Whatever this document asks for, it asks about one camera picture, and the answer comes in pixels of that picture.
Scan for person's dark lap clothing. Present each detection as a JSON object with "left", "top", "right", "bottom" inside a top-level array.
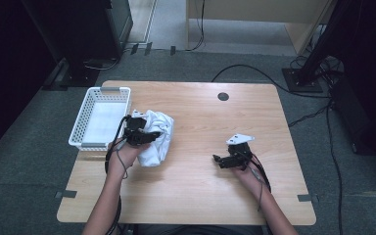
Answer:
[{"left": 120, "top": 223, "right": 272, "bottom": 235}]

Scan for black stand base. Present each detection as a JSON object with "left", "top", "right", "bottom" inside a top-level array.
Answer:
[{"left": 42, "top": 58, "right": 101, "bottom": 91}]

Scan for long black floor cable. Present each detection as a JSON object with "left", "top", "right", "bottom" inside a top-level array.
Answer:
[{"left": 211, "top": 64, "right": 332, "bottom": 100}]

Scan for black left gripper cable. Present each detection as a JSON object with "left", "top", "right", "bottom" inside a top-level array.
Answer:
[{"left": 103, "top": 115, "right": 130, "bottom": 235}]

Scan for black square stand base plate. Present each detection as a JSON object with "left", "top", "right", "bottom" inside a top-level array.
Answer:
[{"left": 282, "top": 67, "right": 324, "bottom": 94}]

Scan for black slanted stand pole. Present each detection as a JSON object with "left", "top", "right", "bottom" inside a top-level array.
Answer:
[{"left": 298, "top": 0, "right": 346, "bottom": 84}]

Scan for grey tape strip on table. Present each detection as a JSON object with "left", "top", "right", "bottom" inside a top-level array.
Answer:
[
  {"left": 297, "top": 193, "right": 320, "bottom": 203},
  {"left": 54, "top": 190, "right": 78, "bottom": 200}
]

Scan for white T-shirt with blue print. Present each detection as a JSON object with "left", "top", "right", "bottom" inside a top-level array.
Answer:
[{"left": 130, "top": 109, "right": 175, "bottom": 167}]

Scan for tangle of black cables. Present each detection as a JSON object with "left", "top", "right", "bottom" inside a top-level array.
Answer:
[{"left": 289, "top": 54, "right": 345, "bottom": 81}]

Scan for light wooden desk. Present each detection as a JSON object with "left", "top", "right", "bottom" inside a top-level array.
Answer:
[{"left": 185, "top": 0, "right": 337, "bottom": 56}]

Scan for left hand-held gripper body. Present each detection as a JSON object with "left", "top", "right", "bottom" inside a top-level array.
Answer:
[{"left": 123, "top": 110, "right": 155, "bottom": 146}]

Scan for person's left hand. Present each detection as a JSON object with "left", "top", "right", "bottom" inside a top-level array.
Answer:
[{"left": 107, "top": 137, "right": 151, "bottom": 180}]

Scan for dark equipment box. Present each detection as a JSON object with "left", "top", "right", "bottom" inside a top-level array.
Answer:
[{"left": 331, "top": 76, "right": 376, "bottom": 161}]

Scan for dark cabinet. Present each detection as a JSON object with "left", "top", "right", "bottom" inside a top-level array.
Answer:
[{"left": 19, "top": 0, "right": 134, "bottom": 67}]

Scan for black hanging cable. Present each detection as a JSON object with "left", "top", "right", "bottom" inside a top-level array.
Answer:
[{"left": 185, "top": 0, "right": 207, "bottom": 52}]

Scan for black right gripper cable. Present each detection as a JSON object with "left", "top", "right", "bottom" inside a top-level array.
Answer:
[{"left": 246, "top": 151, "right": 272, "bottom": 212}]

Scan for short black floor cable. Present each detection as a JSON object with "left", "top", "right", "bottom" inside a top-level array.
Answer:
[{"left": 287, "top": 103, "right": 332, "bottom": 128}]

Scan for white plastic mesh basket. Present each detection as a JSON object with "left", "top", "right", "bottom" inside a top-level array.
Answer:
[{"left": 68, "top": 86, "right": 132, "bottom": 152}]

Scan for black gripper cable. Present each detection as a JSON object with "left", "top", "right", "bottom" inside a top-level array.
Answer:
[
  {"left": 246, "top": 151, "right": 272, "bottom": 212},
  {"left": 103, "top": 115, "right": 130, "bottom": 235}
]

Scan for thin black floor cable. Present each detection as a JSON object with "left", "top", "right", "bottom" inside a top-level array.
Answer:
[{"left": 325, "top": 101, "right": 345, "bottom": 235}]

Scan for person's right hand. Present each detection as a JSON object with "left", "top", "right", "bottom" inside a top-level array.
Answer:
[{"left": 234, "top": 156, "right": 270, "bottom": 194}]

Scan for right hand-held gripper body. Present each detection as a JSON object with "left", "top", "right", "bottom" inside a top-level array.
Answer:
[{"left": 225, "top": 133, "right": 255, "bottom": 170}]

